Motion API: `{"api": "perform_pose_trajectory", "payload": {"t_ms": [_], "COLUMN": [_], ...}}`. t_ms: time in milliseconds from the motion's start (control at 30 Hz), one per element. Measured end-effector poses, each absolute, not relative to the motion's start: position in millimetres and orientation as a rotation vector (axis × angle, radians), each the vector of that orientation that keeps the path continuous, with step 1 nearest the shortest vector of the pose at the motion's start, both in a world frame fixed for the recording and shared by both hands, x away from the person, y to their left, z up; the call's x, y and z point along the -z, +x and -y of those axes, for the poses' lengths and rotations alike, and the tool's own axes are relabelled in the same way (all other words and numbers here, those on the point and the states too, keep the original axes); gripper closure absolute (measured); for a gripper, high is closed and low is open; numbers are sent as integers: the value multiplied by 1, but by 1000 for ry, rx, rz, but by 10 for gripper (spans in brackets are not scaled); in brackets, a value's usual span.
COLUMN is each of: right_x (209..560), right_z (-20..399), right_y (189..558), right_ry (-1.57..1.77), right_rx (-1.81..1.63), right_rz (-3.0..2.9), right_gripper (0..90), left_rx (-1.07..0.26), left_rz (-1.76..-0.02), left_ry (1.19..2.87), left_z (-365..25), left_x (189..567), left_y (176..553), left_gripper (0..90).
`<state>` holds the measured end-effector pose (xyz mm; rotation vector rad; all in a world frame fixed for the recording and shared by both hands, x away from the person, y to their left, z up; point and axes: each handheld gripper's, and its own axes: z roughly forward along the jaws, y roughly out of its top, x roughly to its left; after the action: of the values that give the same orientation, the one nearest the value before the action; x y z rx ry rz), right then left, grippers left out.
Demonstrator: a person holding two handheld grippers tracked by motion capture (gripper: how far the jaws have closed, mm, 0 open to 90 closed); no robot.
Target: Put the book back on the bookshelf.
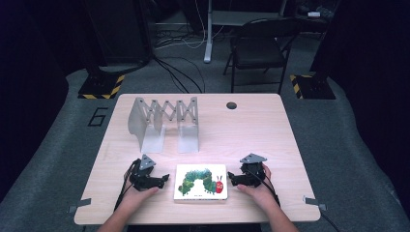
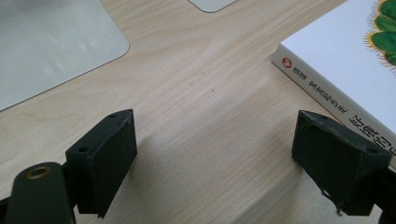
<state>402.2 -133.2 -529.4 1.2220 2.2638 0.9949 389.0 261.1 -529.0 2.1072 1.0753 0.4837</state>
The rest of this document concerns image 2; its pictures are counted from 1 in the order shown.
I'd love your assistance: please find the silver expandable metal book rack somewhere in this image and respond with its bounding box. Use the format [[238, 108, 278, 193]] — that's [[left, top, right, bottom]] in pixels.
[[0, 0, 238, 113]]

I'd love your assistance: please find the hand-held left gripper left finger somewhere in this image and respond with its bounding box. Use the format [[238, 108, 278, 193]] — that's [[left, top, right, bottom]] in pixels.
[[64, 108, 138, 219]]

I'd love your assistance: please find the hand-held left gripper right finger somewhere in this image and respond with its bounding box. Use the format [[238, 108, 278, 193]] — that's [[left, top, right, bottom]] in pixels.
[[290, 109, 393, 217]]

